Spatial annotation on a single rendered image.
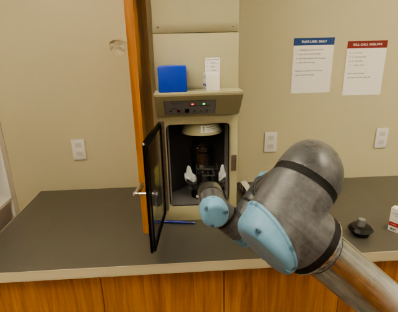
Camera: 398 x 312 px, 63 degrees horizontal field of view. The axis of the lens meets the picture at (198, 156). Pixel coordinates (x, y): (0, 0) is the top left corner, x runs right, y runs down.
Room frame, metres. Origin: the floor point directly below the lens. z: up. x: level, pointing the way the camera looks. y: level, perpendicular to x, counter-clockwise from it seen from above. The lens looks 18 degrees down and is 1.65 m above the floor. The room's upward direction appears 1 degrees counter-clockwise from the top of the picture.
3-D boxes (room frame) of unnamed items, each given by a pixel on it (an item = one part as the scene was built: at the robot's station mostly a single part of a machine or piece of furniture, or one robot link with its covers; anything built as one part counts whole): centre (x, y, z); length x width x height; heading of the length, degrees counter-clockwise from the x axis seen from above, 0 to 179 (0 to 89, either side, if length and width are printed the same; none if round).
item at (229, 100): (1.21, 0.00, 1.46); 0.32 x 0.11 x 0.10; 93
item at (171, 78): (1.20, 0.09, 1.56); 0.10 x 0.10 x 0.09; 3
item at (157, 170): (1.09, 0.16, 1.19); 0.30 x 0.01 x 0.40; 177
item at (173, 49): (1.39, 0.01, 1.33); 0.32 x 0.25 x 0.77; 93
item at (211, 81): (1.21, -0.05, 1.54); 0.05 x 0.05 x 0.06; 11
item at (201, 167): (0.96, -0.03, 1.24); 0.12 x 0.08 x 0.09; 3
